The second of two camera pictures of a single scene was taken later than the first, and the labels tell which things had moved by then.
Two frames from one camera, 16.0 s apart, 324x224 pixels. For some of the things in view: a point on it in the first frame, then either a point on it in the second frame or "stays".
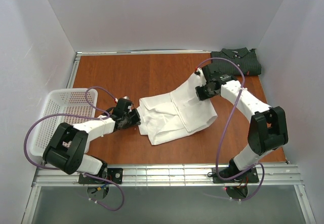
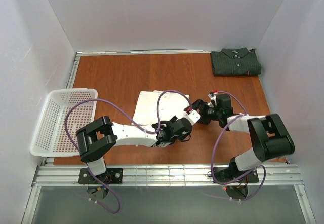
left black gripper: x=135 y=116 to x=178 y=122
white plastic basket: x=68 y=101 stays
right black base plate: x=250 y=176 stays
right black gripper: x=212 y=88 to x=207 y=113
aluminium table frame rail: x=169 y=175 stays
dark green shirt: x=247 y=61 stays
